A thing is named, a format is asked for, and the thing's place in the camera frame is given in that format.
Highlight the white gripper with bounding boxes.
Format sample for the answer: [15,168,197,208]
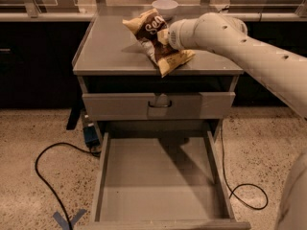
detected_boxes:
[157,19,200,50]

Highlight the brown chip bag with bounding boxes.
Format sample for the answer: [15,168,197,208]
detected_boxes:
[122,9,195,78]

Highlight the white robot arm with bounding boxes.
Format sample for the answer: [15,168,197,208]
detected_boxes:
[158,12,307,230]

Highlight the grey drawer cabinet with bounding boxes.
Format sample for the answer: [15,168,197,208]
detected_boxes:
[73,7,243,135]

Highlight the grey top drawer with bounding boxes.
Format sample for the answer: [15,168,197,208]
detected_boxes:
[83,92,235,121]

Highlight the dark lab bench counter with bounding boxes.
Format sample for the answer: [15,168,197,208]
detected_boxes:
[0,0,307,108]

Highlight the open grey middle drawer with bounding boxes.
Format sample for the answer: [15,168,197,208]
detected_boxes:
[76,131,250,230]

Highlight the white bowl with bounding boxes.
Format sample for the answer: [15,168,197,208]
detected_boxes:
[152,0,178,20]

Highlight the blue power adapter box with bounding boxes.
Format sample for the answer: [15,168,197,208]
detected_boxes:
[83,124,100,149]

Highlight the blue tape cross mark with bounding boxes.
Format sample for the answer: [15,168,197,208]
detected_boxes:
[53,209,86,230]

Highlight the black drawer handle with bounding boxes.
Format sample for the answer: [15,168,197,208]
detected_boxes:
[148,101,173,108]

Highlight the black cable on right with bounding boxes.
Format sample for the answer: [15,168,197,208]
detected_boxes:
[219,125,269,211]

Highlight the black cable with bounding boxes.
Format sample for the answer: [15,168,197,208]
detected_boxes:
[34,142,102,230]
[219,125,269,211]

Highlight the black cable on left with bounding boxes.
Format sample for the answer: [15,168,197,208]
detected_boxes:
[34,142,102,230]

